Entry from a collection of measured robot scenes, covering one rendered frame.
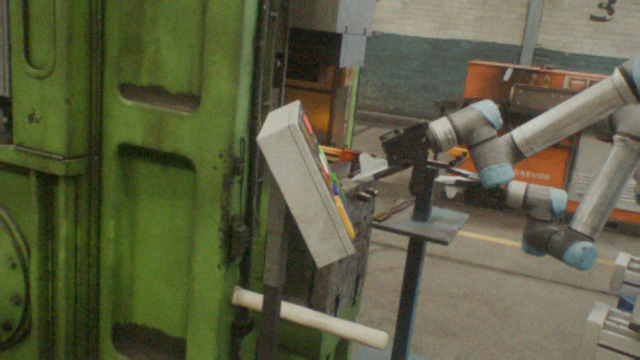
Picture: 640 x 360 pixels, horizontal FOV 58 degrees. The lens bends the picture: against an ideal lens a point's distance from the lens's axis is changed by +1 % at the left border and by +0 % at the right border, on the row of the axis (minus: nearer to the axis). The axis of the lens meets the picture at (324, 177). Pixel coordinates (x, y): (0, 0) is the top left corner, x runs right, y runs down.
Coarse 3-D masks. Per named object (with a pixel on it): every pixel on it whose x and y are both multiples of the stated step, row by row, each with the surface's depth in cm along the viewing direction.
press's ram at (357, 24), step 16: (304, 0) 158; (320, 0) 156; (336, 0) 155; (352, 0) 162; (368, 0) 174; (304, 16) 159; (320, 16) 157; (336, 16) 155; (352, 16) 165; (368, 16) 177; (336, 32) 157; (352, 32) 167; (368, 32) 180
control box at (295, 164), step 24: (288, 120) 110; (264, 144) 105; (288, 144) 105; (312, 144) 118; (288, 168) 106; (312, 168) 106; (288, 192) 107; (312, 192) 107; (312, 216) 108; (336, 216) 109; (312, 240) 110; (336, 240) 110
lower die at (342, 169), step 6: (330, 156) 179; (336, 156) 179; (330, 162) 175; (336, 162) 176; (342, 162) 181; (348, 162) 186; (330, 168) 172; (336, 168) 177; (342, 168) 182; (348, 168) 187; (336, 174) 178; (342, 174) 183
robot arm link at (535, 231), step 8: (528, 216) 160; (528, 224) 160; (536, 224) 158; (544, 224) 157; (552, 224) 158; (528, 232) 160; (536, 232) 158; (544, 232) 156; (552, 232) 154; (528, 240) 160; (536, 240) 157; (544, 240) 155; (528, 248) 160; (536, 248) 159; (544, 248) 155; (536, 256) 160
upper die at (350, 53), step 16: (304, 32) 165; (320, 32) 163; (288, 48) 168; (304, 48) 166; (320, 48) 164; (336, 48) 162; (352, 48) 170; (320, 64) 165; (336, 64) 163; (352, 64) 172
